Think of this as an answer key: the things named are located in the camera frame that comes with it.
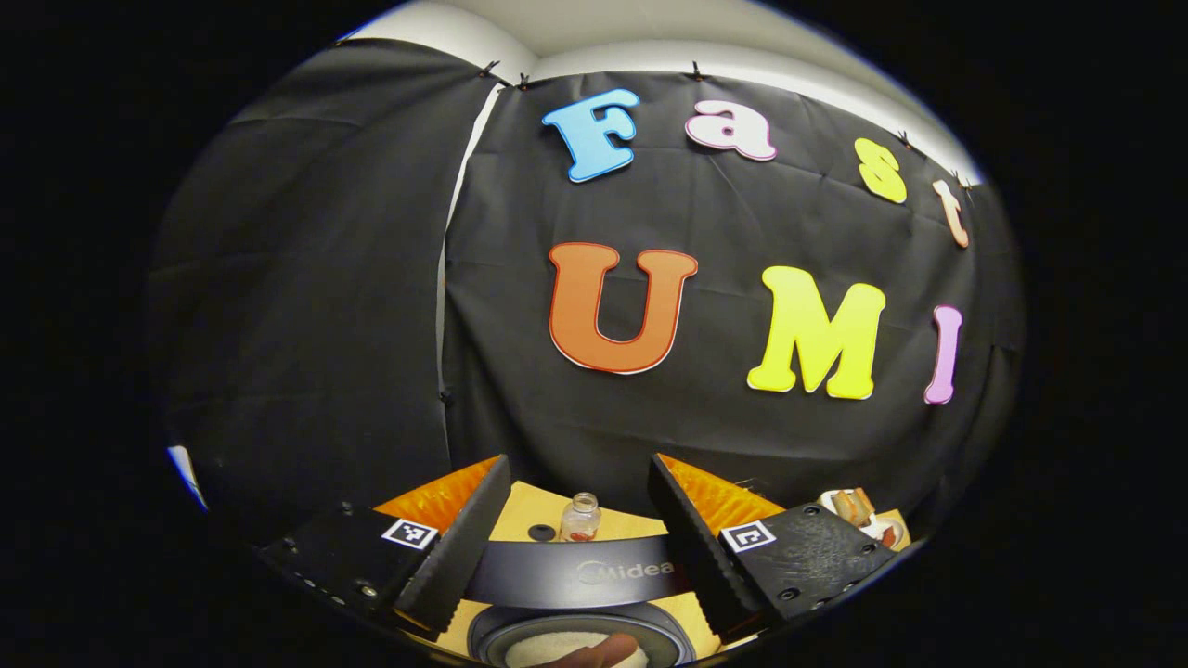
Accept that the black backdrop cloth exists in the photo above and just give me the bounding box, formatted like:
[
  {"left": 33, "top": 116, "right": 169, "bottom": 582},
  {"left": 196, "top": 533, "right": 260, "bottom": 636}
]
[{"left": 144, "top": 37, "right": 1027, "bottom": 548}]

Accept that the white toaster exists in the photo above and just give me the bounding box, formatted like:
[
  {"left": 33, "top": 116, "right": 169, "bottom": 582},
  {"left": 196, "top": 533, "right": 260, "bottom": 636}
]
[{"left": 820, "top": 489, "right": 881, "bottom": 532}]

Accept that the small glass spice bottle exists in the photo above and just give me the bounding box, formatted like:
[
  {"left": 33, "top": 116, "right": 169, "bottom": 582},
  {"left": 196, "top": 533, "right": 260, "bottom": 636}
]
[{"left": 559, "top": 493, "right": 601, "bottom": 543}]

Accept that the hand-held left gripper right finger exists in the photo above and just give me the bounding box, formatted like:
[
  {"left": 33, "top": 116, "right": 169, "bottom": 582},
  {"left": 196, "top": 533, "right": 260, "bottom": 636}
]
[{"left": 647, "top": 453, "right": 899, "bottom": 641}]

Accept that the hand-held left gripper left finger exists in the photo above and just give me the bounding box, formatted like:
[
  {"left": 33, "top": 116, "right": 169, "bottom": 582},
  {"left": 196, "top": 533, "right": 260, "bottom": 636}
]
[{"left": 258, "top": 453, "right": 513, "bottom": 636}]

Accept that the dark grey rice cooker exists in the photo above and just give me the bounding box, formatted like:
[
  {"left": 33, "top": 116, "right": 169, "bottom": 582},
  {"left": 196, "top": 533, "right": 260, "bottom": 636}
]
[{"left": 464, "top": 535, "right": 697, "bottom": 668}]

